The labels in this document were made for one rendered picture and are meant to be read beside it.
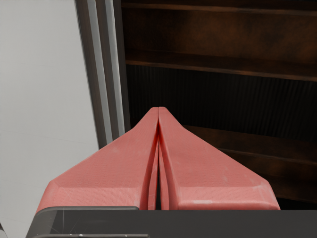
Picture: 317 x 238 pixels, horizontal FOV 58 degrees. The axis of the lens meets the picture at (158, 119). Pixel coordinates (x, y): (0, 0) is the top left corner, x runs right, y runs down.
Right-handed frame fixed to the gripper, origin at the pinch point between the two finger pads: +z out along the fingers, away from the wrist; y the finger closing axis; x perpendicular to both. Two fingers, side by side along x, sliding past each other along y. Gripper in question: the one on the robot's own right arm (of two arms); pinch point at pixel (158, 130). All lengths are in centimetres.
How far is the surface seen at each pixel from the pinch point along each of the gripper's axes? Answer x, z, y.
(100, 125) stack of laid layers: 9.4, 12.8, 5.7
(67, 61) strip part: 2.4, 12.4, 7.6
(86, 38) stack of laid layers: 0.7, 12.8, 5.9
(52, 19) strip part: -1.0, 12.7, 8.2
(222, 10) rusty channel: 1.3, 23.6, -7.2
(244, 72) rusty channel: 8.5, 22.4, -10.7
